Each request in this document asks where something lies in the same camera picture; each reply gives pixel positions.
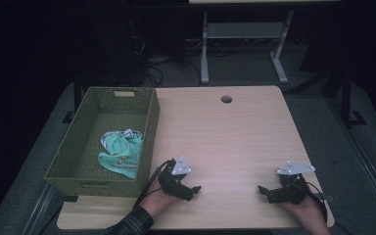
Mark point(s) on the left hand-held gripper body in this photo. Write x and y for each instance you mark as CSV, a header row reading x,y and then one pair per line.
x,y
171,182

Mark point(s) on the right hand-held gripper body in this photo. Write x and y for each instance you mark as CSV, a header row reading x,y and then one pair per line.
x,y
293,191

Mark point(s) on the mint green baby garment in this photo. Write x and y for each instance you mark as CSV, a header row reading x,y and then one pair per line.
x,y
122,153

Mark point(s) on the green woven basket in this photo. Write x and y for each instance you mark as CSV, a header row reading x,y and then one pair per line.
x,y
78,153

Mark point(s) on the person's left hand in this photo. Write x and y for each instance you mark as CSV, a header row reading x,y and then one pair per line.
x,y
155,200

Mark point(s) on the person's right hand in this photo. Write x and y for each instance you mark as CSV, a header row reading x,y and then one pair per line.
x,y
310,215

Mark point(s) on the grey tape strip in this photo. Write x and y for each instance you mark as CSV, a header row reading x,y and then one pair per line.
x,y
329,197

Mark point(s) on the black metal stand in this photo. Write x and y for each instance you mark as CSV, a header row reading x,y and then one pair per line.
x,y
346,98
77,98

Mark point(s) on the aluminium rail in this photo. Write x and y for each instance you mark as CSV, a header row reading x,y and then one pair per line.
x,y
40,209
365,163

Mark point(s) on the white metal desk frame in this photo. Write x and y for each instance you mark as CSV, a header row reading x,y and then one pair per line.
x,y
243,30

